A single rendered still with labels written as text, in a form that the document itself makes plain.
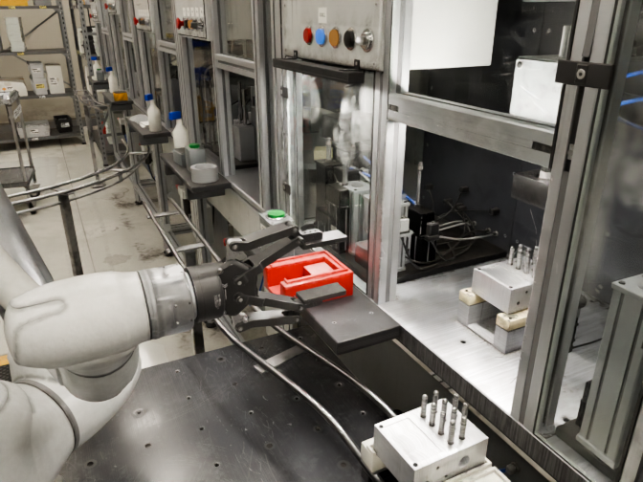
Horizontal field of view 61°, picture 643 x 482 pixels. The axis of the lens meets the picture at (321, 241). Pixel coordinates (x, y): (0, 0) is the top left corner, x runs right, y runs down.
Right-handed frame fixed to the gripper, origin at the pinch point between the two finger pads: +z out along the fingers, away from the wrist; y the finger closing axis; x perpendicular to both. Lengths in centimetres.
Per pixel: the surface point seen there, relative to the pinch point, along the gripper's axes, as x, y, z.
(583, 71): -21.2, 28.4, 20.9
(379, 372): 41, -59, 38
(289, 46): 59, 27, 20
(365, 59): 24.8, 26.3, 20.4
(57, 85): 641, -44, -14
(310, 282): 24.4, -16.1, 9.0
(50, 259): 296, -112, -46
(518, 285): -4.2, -9.6, 35.4
